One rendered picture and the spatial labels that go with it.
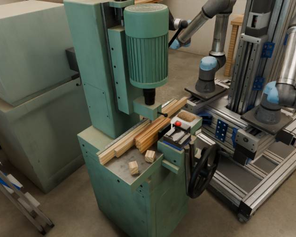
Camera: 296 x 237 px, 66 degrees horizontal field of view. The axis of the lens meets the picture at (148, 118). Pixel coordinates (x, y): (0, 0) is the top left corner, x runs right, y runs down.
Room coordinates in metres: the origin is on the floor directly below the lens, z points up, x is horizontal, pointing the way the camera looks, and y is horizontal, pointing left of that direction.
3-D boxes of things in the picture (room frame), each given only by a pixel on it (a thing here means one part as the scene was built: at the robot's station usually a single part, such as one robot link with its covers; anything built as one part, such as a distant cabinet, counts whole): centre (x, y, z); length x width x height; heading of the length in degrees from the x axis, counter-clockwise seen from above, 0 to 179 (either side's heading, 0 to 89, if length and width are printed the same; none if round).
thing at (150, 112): (0.96, 0.00, 1.03); 0.14 x 0.07 x 0.09; 48
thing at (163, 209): (1.03, 0.08, 0.36); 0.58 x 0.45 x 0.71; 48
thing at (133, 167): (0.67, 0.07, 0.92); 0.04 x 0.03 x 0.04; 15
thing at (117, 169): (0.85, -0.07, 0.87); 0.61 x 0.30 x 0.06; 138
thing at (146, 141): (0.86, -0.03, 0.94); 0.23 x 0.02 x 0.07; 138
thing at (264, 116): (1.12, -0.74, 0.87); 0.15 x 0.15 x 0.10
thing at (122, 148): (0.98, -0.04, 0.92); 0.60 x 0.02 x 0.04; 138
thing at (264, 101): (1.11, -0.75, 0.98); 0.13 x 0.12 x 0.14; 62
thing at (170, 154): (0.80, -0.13, 0.92); 0.15 x 0.13 x 0.09; 138
